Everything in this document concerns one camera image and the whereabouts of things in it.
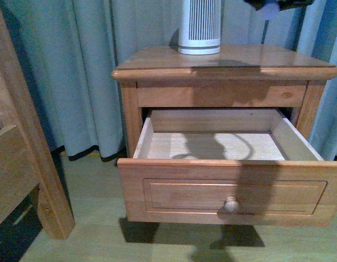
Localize wooden nightstand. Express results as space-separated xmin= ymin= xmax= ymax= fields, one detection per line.
xmin=112 ymin=45 xmax=337 ymax=156

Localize white cylindrical air purifier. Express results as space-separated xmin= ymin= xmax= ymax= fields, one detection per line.
xmin=178 ymin=0 xmax=221 ymax=55

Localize grey curtain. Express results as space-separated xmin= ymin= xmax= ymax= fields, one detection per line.
xmin=0 ymin=1 xmax=337 ymax=157

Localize wooden drawer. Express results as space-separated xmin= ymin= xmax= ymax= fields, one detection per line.
xmin=117 ymin=109 xmax=337 ymax=227

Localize wooden bed frame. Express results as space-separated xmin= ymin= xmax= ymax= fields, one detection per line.
xmin=0 ymin=9 xmax=75 ymax=239

